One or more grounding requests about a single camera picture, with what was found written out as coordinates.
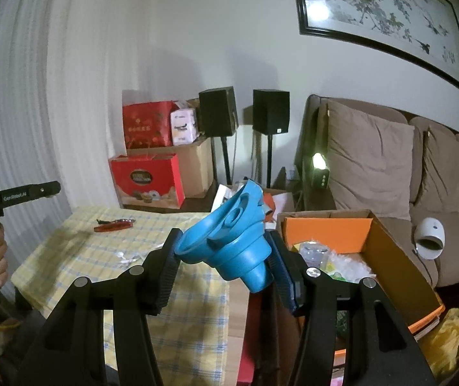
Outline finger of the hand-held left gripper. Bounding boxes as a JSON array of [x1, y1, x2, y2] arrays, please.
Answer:
[[0, 181, 62, 210]]

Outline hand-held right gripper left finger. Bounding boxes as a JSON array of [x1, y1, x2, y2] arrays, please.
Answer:
[[14, 228, 184, 386]]

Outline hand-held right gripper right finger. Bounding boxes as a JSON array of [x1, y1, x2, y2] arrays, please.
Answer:
[[266, 229, 437, 386]]

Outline clear plastic cup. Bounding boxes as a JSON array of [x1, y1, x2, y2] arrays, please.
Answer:
[[298, 241, 333, 270]]

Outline white earphones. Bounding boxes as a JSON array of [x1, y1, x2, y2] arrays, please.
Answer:
[[115, 243, 162, 266]]

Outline white duster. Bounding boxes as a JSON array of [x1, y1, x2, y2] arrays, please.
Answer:
[[326, 249, 371, 286]]

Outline blue collapsible funnel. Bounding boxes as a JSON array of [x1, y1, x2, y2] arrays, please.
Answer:
[[173, 180, 274, 294]]

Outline red pocket knife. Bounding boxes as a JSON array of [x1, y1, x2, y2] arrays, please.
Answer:
[[94, 217, 137, 233]]

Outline orange cardboard box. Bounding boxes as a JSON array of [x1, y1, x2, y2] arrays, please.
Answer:
[[276, 209, 444, 371]]

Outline yellow checked tablecloth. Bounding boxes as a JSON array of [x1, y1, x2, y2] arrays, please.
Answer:
[[11, 206, 250, 386]]

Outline open cardboard clutter box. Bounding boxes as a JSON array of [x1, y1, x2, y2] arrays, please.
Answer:
[[213, 183, 295, 226]]

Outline white curtain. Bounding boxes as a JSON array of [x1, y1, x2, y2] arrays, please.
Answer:
[[0, 0, 77, 290]]

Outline red box with round label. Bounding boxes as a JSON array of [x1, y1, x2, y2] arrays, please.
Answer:
[[108, 153, 186, 210]]

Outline brown cardboard box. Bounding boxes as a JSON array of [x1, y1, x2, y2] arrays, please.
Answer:
[[127, 139, 214, 198]]

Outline small black lit device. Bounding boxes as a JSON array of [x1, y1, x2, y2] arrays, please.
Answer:
[[310, 153, 330, 189]]

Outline black speaker stand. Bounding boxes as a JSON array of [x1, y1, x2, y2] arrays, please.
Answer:
[[267, 133, 274, 188], [220, 137, 234, 188]]

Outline red box with gold print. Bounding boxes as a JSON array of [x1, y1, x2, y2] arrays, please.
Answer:
[[123, 100, 178, 149]]

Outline brown sofa cushion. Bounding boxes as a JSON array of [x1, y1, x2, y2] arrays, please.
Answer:
[[326, 100, 415, 221], [417, 125, 459, 220]]

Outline white dome lamp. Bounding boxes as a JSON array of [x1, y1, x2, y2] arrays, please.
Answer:
[[412, 217, 446, 260]]

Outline black speaker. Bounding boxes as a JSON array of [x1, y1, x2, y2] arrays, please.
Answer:
[[198, 86, 238, 138], [252, 89, 290, 134]]

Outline brown sofa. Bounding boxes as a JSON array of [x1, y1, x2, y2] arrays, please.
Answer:
[[300, 94, 459, 288]]

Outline yellow plastic bag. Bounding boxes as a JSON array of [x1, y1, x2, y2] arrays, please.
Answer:
[[417, 308, 459, 379]]

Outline framed ink painting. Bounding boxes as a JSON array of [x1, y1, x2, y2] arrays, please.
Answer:
[[290, 0, 459, 97]]

